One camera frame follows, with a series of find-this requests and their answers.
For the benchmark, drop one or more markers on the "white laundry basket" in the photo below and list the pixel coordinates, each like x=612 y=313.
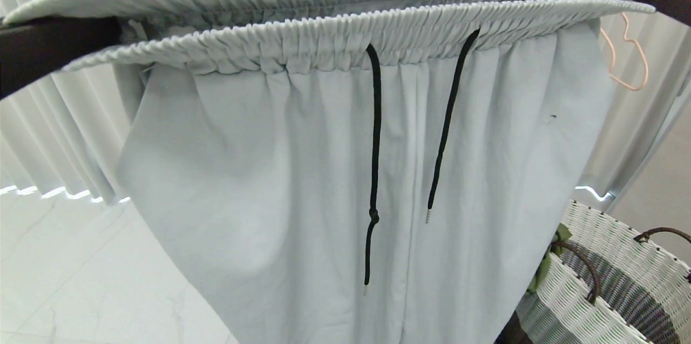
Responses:
x=594 y=225

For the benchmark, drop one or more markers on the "pale grey shorts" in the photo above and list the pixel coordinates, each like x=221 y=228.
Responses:
x=270 y=171

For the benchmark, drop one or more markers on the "pink clothes hanger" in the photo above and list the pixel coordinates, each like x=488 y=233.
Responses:
x=646 y=68

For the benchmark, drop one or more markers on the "green garment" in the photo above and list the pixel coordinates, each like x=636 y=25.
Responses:
x=540 y=274

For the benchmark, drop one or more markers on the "white curtain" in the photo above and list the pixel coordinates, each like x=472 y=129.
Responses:
x=54 y=133

